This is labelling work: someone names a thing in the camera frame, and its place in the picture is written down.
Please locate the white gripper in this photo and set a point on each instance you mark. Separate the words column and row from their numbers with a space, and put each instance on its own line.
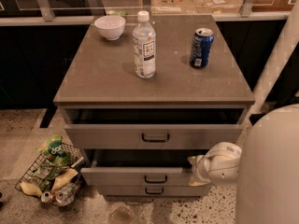
column 207, row 169

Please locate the left cardboard box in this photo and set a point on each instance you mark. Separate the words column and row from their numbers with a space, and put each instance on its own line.
column 173, row 7

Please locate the grey drawer cabinet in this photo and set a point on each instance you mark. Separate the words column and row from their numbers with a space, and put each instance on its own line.
column 102, row 74

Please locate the black floor tray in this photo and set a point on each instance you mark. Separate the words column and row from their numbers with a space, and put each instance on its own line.
column 254, row 118

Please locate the black wire basket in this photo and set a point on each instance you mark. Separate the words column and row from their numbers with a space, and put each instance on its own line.
column 43, row 172

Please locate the white ceramic bowl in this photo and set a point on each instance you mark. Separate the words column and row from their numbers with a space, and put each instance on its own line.
column 110, row 27

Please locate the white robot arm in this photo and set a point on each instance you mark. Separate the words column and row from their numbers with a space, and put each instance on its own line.
column 265, row 171

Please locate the grey top drawer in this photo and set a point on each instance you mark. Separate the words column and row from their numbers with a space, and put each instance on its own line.
column 153, row 128

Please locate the yellow snack bag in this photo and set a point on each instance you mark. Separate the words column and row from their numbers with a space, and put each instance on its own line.
column 30, row 189
column 64, row 178

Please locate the clear plastic water bottle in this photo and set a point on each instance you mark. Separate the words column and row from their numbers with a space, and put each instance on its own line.
column 144, row 43

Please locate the white diagonal pole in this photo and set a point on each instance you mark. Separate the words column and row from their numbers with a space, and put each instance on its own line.
column 281, row 53

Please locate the blue soda can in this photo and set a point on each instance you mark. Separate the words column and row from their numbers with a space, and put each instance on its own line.
column 201, row 46

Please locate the green snack bag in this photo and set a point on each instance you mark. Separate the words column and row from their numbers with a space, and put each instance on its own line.
column 53, row 150

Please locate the crushed silver can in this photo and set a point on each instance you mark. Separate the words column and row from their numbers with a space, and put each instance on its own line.
column 61, row 197

